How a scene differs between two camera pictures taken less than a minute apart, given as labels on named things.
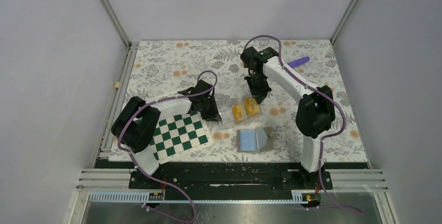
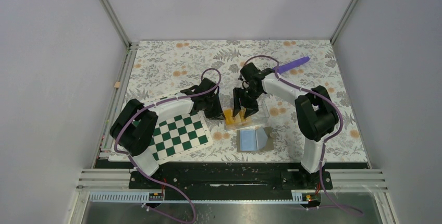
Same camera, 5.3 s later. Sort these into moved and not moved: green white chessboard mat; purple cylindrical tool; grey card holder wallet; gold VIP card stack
Moved: gold VIP card stack
Not moved: grey card holder wallet; purple cylindrical tool; green white chessboard mat
